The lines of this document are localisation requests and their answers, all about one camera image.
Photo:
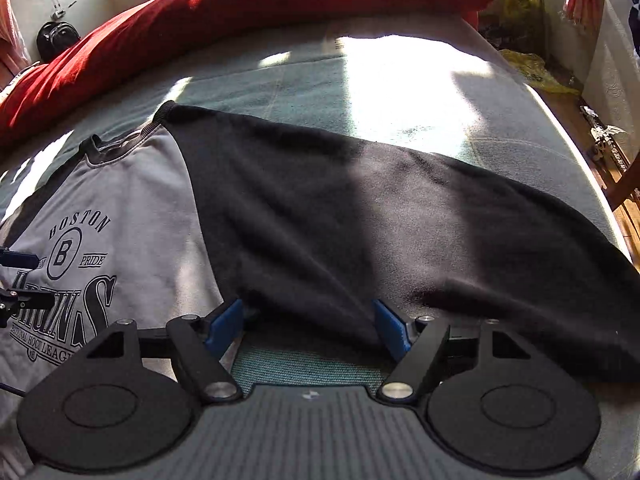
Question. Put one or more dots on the grey black raglan sweatshirt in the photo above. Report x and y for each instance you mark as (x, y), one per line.
(350, 210)

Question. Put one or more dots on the black backpack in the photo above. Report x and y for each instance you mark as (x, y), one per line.
(56, 40)

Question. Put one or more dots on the green plaid blanket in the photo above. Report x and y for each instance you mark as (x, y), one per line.
(300, 90)

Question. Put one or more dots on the yellow plastic bag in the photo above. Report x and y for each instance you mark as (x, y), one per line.
(537, 70)

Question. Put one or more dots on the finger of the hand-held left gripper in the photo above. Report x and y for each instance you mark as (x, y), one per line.
(27, 300)
(20, 259)

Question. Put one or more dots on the wooden chair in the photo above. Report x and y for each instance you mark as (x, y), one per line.
(627, 180)

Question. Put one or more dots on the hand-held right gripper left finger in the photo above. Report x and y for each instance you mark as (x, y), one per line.
(227, 327)

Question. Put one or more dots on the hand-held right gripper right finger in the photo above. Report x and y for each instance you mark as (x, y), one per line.
(390, 327)

